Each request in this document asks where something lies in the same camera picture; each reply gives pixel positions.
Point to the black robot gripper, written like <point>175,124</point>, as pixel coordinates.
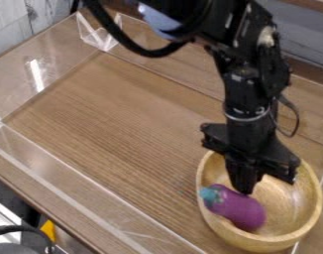
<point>252,150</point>

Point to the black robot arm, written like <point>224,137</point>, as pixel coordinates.
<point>236,32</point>

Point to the clear acrylic corner bracket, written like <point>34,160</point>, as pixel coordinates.
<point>97,38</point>

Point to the purple toy eggplant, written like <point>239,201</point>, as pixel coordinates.
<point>240,209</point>

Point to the black device with yellow label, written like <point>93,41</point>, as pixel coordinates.
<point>21,238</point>

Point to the brown wooden bowl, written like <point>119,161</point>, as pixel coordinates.
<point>292,207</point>

